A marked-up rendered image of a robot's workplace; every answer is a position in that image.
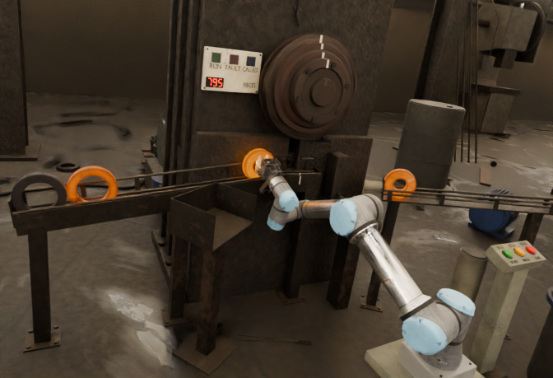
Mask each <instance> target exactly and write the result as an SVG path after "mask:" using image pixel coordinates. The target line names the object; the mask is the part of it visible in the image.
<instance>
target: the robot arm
mask: <svg viewBox="0 0 553 378"><path fill-rule="evenodd" d="M277 161H278V160H277V159H276V160H275V159H274V158H269V156H268V155H266V157H265V159H261V155H259V157H258V160H257V161H256V166H255V171H256V173H257V174H258V175H259V176H260V177H261V178H262V179H264V180H266V182H265V183H264V184H263V185H262V187H261V188H260V193H261V194H267V193H270V192H271V191H272V193H273V195H274V196H275V200H274V203H273V205H272V209H271V211H270V214H269V215H268V219H267V224H268V225H269V226H270V227H271V228H272V229H273V230H276V231H279V230H281V229H283V227H284V225H285V223H287V222H292V221H294V220H298V219H301V218H329V220H330V224H331V227H332V229H333V230H334V231H335V232H336V233H337V234H338V235H340V236H346V238H347V239H348V240H349V241H350V243H352V244H356V245H357V246H358V247H359V249H360V251H361V252H362V254H363V255H364V256H365V258H366V259H367V261H368V262H369V264H370V266H371V267H372V269H373V270H374V271H375V273H376V274H377V276H378V277H379V279H380V281H381V282H382V284H383V285H384V286H385V287H386V289H387V290H388V292H389V294H390V295H391V297H392V298H393V299H394V301H395V302H396V304H397V306H398V307H399V309H400V313H399V318H400V319H401V321H402V322H403V325H402V335H403V337H404V339H405V340H406V342H407V344H408V345H409V346H410V347H411V348H413V349H414V350H415V351H416V352H417V353H418V355H419V356H420V357H421V358H422V359H423V360H424V361H425V362H427V363H429V364H430V365H431V366H434V367H436V368H439V369H441V370H445V371H452V370H455V369H457V368H459V366H460V364H461V362H462V341H463V340H464V337H465V335H466V332H467V329H468V327H469V324H470V323H471V320H472V317H473V316H474V311H475V305H474V303H473V302H472V301H471V300H470V299H469V298H468V297H467V296H465V295H463V294H462V293H460V292H457V291H454V290H452V289H447V288H444V289H440V290H439V292H438V293H437V295H436V296H437V297H436V299H435V301H433V299H432V298H431V297H430V296H426V295H423V294H422V292H421V290H420V289H419V288H418V286H417V285H416V284H415V282H414V281H413V280H412V278H411V276H410V275H409V274H408V272H407V271H406V270H405V268H404V267H403V266H402V264H401V262H400V261H399V260H398V258H397V256H396V255H395V254H394V253H393V251H392V250H391V248H390V247H389V245H388V244H387V242H386V241H385V239H384V238H383V237H382V236H381V234H380V233H379V230H378V229H379V221H380V220H381V218H382V216H383V204H382V202H381V201H380V199H379V198H377V197H376V196H374V195H373V194H362V195H358V196H354V197H352V198H344V199H331V200H315V201H309V200H300V201H299V200H298V198H297V197H296V195H295V192H294V191H293V190H292V189H291V187H290V186H289V185H288V183H287V182H286V180H285V179H284V177H282V171H281V169H280V167H281V163H280V162H279V161H278V163H279V164H277Z"/></svg>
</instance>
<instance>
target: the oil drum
mask: <svg viewBox="0 0 553 378"><path fill-rule="evenodd" d="M465 113H466V110H465V108H463V107H460V106H457V105H450V104H446V103H442V102H437V101H431V100H417V99H411V100H409V102H408V106H407V113H406V117H405V121H404V125H403V126H402V135H401V139H400V143H399V147H398V150H397V157H396V160H395V165H394V168H393V169H394V170H396V169H405V170H408V171H410V172H411V173H412V174H413V175H414V177H415V179H416V187H417V188H423V189H444V188H445V186H446V183H447V179H448V174H449V171H450V168H451V165H452V163H453V156H454V153H455V149H456V146H457V143H458V139H459V134H460V131H461V127H462V122H463V119H464V116H465Z"/></svg>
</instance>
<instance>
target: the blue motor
mask: <svg viewBox="0 0 553 378"><path fill-rule="evenodd" d="M488 194H509V195H513V194H512V193H510V192H509V191H505V189H504V190H501V189H499V190H498V189H496V190H492V191H490V192H489V193H488ZM495 198H510V197H499V196H495ZM511 199H518V198H511ZM500 202H502V203H519V202H510V201H500ZM519 213H520V212H503V211H493V210H483V209H473V208H469V218H470V220H471V221H470V222H469V223H468V225H467V226H469V227H471V228H474V229H476V230H478V231H482V232H485V233H486V234H489V235H492V236H495V237H497V238H500V239H502V240H505V239H506V238H508V237H509V236H511V235H512V234H513V233H514V229H513V228H511V227H508V225H510V224H511V223H512V222H514V221H516V219H517V218H518V216H519V215H520V214H519Z"/></svg>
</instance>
